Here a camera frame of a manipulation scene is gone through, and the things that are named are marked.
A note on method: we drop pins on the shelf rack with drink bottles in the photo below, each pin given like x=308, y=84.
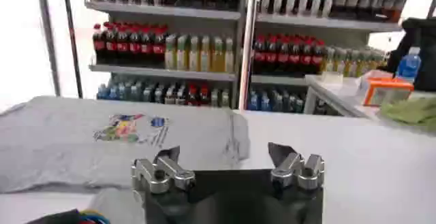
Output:
x=306, y=48
x=163, y=41

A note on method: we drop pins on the white side table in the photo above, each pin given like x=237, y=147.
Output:
x=340, y=96

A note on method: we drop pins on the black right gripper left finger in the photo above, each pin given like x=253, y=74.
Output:
x=160, y=176

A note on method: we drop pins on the grey window frame post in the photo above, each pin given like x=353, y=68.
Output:
x=47, y=34

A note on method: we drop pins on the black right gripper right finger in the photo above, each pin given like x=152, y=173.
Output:
x=289, y=171

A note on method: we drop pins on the orange tissue box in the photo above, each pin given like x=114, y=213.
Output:
x=388, y=91

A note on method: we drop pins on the grey printed t-shirt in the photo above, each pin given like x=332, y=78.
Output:
x=68, y=157

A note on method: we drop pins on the green cloth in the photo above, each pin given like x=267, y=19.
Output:
x=412, y=111

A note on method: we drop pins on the blue water bottle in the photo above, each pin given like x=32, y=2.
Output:
x=408, y=65

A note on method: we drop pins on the thin black post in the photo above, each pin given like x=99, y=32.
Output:
x=72, y=41

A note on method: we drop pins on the black bag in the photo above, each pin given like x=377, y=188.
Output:
x=425, y=51

